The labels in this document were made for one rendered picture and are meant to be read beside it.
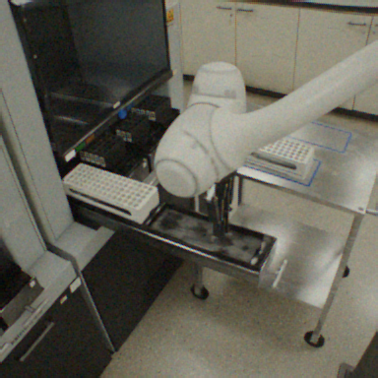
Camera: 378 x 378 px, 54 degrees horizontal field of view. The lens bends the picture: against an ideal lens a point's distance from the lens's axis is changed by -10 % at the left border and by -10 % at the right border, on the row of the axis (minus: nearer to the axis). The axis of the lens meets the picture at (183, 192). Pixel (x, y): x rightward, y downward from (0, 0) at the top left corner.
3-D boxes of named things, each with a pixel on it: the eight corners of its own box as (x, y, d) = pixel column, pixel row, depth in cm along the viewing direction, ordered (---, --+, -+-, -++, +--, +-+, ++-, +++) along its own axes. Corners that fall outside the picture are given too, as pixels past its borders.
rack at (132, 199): (65, 196, 122) (60, 181, 118) (84, 177, 129) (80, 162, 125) (142, 226, 110) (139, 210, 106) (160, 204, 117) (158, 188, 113)
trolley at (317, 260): (189, 296, 186) (176, 154, 132) (233, 234, 215) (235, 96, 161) (322, 352, 157) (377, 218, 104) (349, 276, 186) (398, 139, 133)
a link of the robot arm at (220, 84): (203, 117, 87) (181, 150, 78) (200, 52, 76) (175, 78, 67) (251, 124, 83) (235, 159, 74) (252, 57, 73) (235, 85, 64)
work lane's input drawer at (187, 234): (58, 212, 127) (51, 191, 121) (84, 187, 136) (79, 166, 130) (272, 296, 98) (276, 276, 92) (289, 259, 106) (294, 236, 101)
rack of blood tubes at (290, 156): (219, 154, 131) (218, 138, 127) (231, 139, 137) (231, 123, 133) (303, 180, 118) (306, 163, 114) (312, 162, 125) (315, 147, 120)
